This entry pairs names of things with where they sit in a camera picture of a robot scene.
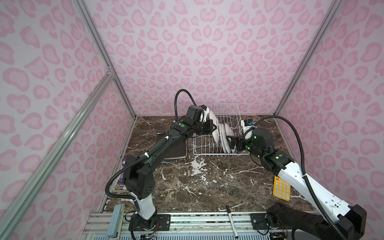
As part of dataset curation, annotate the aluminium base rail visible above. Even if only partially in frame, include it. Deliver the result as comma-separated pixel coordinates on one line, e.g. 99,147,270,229
80,211,340,240

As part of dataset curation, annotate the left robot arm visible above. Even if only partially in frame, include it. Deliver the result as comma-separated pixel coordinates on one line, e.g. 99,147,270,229
123,105,217,230

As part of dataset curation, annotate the yellow calculator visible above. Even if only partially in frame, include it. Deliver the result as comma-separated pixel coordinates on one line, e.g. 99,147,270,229
273,176,291,202

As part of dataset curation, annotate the white wire dish rack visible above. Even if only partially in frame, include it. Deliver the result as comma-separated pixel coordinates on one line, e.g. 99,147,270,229
192,103,248,156

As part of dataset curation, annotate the black marker pen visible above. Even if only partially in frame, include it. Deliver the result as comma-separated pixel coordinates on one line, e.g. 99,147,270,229
226,205,239,240

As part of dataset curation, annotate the purple book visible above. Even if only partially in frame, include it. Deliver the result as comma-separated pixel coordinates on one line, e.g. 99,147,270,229
113,158,127,192

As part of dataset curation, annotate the square white plate round well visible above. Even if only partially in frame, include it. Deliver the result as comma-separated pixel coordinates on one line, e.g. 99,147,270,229
155,132,189,161

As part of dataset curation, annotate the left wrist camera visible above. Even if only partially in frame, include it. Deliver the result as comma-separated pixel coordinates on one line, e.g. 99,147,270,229
199,105,211,123

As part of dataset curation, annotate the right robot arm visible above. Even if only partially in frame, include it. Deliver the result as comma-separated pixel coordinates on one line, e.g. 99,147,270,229
223,128,367,240

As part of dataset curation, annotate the grey box on rail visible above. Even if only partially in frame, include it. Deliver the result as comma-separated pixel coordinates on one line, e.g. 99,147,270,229
107,204,125,240

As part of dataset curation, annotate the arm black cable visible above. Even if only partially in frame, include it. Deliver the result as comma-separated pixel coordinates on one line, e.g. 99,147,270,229
104,88,197,200
242,115,349,240

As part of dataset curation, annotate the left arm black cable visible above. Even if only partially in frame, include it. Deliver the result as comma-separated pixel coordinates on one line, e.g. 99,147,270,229
104,88,197,200

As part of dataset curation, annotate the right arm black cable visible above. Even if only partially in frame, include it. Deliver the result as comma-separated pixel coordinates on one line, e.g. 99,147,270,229
242,115,349,240

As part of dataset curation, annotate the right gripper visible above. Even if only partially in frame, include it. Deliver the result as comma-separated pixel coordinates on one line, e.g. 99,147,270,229
225,131,265,160

